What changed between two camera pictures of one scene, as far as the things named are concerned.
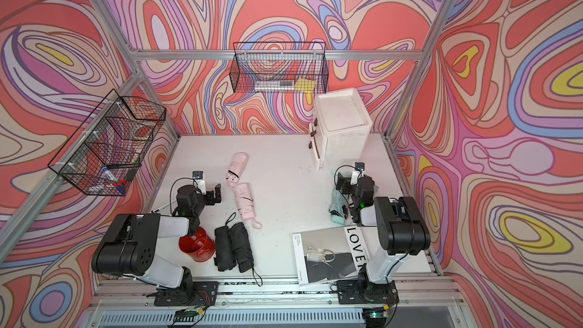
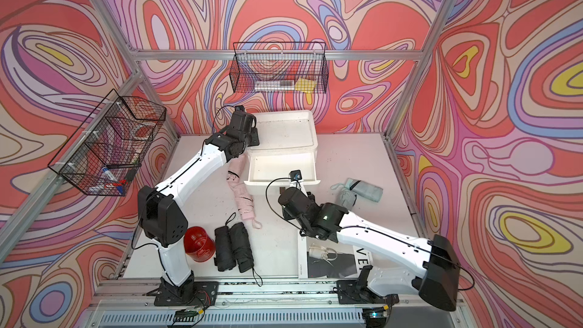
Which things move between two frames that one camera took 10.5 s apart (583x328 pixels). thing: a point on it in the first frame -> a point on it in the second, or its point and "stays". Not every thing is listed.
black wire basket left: [104, 156] stays
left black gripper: [216, 198] -> [255, 139]
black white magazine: [329, 254] stays
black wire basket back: [279, 67] stays
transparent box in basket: [274, 85] stays
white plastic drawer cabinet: [339, 132] -> [288, 142]
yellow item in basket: [305, 85] stays
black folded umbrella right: [243, 250] stays
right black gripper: [345, 182] -> [286, 214]
